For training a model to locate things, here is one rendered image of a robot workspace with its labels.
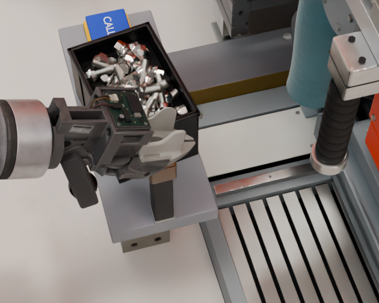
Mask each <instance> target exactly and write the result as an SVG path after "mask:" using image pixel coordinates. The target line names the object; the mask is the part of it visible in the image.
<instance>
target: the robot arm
mask: <svg viewBox="0 0 379 303"><path fill-rule="evenodd" d="M135 90H136V89H135V87H96V88H95V90H94V92H93V94H92V96H91V98H90V100H89V102H88V104H87V106H67V104H66V101H65V99H64V97H53V99H52V101H51V104H50V105H49V107H48V108H46V107H45V105H44V104H43V103H42V102H41V101H39V100H37V99H0V180H13V179H37V178H40V177H42V176H43V175H44V174H45V173H46V171H47V169H55V168H56V167H57V166H59V164H61V166H62V168H63V171H64V173H65V175H66V177H67V179H68V181H69V182H68V189H69V192H70V193H71V195H72V196H73V197H75V198H76V199H77V201H78V204H79V206H80V208H82V209H85V208H87V207H90V206H93V205H95V204H97V203H98V202H99V200H98V197H97V194H96V191H97V180H96V178H95V176H94V175H93V174H92V173H91V172H89V170H88V168H87V165H88V167H89V169H90V171H95V172H97V173H98V174H100V175H101V176H104V175H108V176H117V178H118V179H119V180H120V179H144V178H146V177H149V176H151V175H153V174H155V173H157V172H159V171H161V170H163V169H164V168H166V167H167V166H169V165H171V164H173V163H175V162H176V161H178V160H179V159H181V158H182V157H184V156H185V155H186V154H187V153H188V152H189V151H190V150H191V149H192V148H193V147H194V145H195V141H194V139H193V138H192V137H191V136H189V135H187V134H186V132H185V131H184V130H176V129H174V123H175V119H176V114H177V112H176V110H175V109H174V108H172V107H166V108H163V109H161V110H160V111H159V112H157V113H156V114H155V115H154V116H152V117H149V118H147V116H146V113H145V112H144V109H143V106H142V104H141V102H140V99H139V97H138V94H137V93H136V92H135Z"/></svg>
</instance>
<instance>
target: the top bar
mask: <svg viewBox="0 0 379 303"><path fill-rule="evenodd" d="M346 2H347V4H348V6H349V8H350V10H351V12H352V14H353V16H354V18H355V20H356V21H357V23H358V25H359V27H360V29H361V31H362V33H363V35H364V37H365V39H366V41H367V43H368V45H369V47H370V49H371V51H372V53H373V55H374V57H375V59H376V60H377V63H378V65H379V34H378V32H377V30H376V28H375V26H374V24H373V23H372V20H371V18H370V16H371V11H372V7H373V5H372V3H371V1H370V0H346Z"/></svg>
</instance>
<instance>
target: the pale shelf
mask: <svg viewBox="0 0 379 303"><path fill-rule="evenodd" d="M127 15H128V19H129V22H130V24H131V27H133V26H136V25H139V24H142V23H145V22H149V23H150V24H151V26H152V28H153V30H154V32H155V34H156V35H157V37H158V38H159V41H160V42H161V39H160V36H159V33H158V30H157V27H156V24H155V21H154V19H153V16H152V12H151V11H150V10H147V11H142V12H138V13H132V14H127ZM58 33H59V36H60V42H61V46H62V49H63V54H64V58H65V61H66V66H67V69H68V73H69V77H70V81H71V85H72V88H73V93H74V96H75V100H76V105H77V106H82V104H81V102H80V100H79V98H78V96H77V93H76V88H75V82H74V78H73V72H72V65H71V62H70V57H69V54H68V52H67V49H68V48H70V47H74V46H77V45H79V44H83V43H86V42H88V40H87V36H86V34H85V30H84V26H83V24H80V25H74V26H69V27H65V28H60V29H58ZM161 44H162V42H161ZM176 166H177V177H176V178H175V179H174V180H173V199H174V215H175V218H176V219H174V220H171V221H166V222H161V223H158V224H155V222H154V219H153V215H152V211H151V209H150V205H151V200H150V185H149V178H148V177H146V178H144V179H130V180H128V181H125V182H123V183H119V181H118V180H117V178H116V176H108V175H104V176H101V175H100V174H98V173H97V172H95V171H94V175H95V178H96V180H97V187H98V190H99V194H100V198H101V201H102V205H103V210H104V213H105V218H106V221H107V224H108V229H109V233H110V236H111V240H112V243H118V242H123V241H126V240H130V239H135V238H138V237H143V236H147V235H150V234H155V233H159V232H163V231H167V230H172V229H175V228H179V227H184V226H187V225H192V224H196V223H200V222H204V221H208V220H212V219H216V218H218V206H217V204H216V201H215V198H214V195H213V192H212V189H211V186H210V183H209V180H208V177H207V175H206V171H205V168H204V166H203V162H202V159H201V157H200V153H199V150H198V154H197V155H194V156H191V157H189V158H186V159H184V160H181V161H179V162H176Z"/></svg>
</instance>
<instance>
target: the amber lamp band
mask: <svg viewBox="0 0 379 303"><path fill-rule="evenodd" d="M176 177H177V166H176V162H175V163H173V164H171V165H169V166H167V167H166V168H164V169H163V170H161V171H159V172H157V173H155V174H153V175H151V176H149V177H148V178H149V182H150V183H151V184H156V183H161V182H166V181H169V180H174V179H175V178H176Z"/></svg>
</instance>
